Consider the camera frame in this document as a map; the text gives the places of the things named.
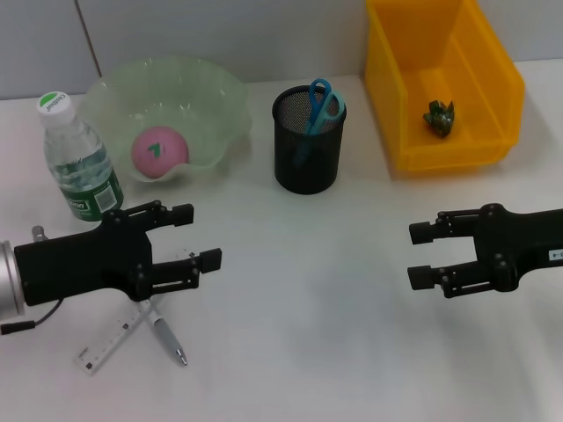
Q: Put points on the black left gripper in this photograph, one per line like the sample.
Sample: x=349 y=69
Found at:
x=88 y=264

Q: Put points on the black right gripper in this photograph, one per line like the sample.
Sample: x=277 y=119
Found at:
x=528 y=242

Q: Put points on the pink toy peach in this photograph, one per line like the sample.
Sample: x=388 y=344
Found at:
x=160 y=151

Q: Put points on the grey ballpoint pen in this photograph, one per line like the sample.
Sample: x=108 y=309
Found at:
x=165 y=334

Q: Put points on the green plastic wrapper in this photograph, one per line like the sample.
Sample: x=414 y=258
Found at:
x=440 y=121

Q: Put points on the clear water bottle green label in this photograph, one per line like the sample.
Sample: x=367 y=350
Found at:
x=79 y=167

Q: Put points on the transparent plastic ruler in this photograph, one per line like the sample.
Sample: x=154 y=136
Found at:
x=110 y=343

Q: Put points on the blue scissors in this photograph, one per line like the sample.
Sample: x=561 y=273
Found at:
x=313 y=125

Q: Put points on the black mesh pen cup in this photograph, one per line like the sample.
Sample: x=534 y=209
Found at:
x=308 y=176

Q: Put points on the pale green glass fruit plate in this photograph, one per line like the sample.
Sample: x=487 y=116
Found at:
x=184 y=96

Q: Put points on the yellow plastic bin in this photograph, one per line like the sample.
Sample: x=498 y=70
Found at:
x=396 y=88

